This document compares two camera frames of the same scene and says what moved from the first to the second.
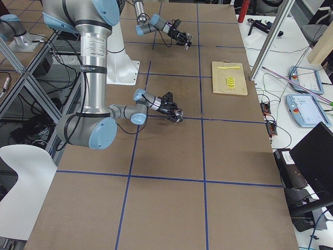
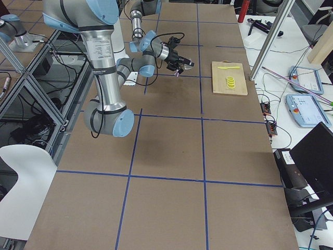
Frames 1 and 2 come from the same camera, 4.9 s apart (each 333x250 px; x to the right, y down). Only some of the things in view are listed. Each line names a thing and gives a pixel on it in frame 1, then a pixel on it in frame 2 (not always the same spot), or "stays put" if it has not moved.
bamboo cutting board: [219, 75] stays put
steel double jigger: [188, 37] → [176, 73]
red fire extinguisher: [243, 11] stays put
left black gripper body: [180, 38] → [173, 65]
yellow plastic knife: [228, 67] stays put
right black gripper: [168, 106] → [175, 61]
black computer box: [291, 176] stays put
